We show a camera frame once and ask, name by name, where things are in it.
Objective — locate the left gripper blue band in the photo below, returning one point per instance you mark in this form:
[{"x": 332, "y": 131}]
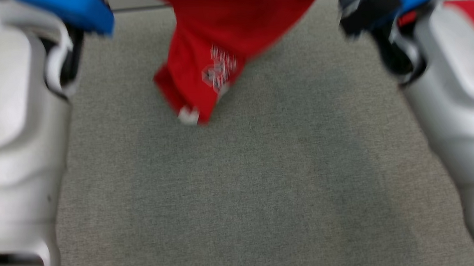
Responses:
[{"x": 77, "y": 11}]

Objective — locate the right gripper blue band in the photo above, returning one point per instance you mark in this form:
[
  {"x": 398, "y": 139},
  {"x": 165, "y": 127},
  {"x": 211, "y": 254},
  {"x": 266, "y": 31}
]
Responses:
[{"x": 377, "y": 1}]

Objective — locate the red shorts with white print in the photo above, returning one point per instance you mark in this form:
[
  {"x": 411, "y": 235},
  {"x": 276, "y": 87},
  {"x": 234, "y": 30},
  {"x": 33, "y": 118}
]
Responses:
[{"x": 221, "y": 18}]

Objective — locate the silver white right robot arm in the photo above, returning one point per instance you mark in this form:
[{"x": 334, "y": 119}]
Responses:
[{"x": 458, "y": 115}]

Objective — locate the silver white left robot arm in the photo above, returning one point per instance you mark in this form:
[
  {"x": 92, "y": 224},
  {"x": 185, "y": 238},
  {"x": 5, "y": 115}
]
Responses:
[{"x": 11, "y": 142}]

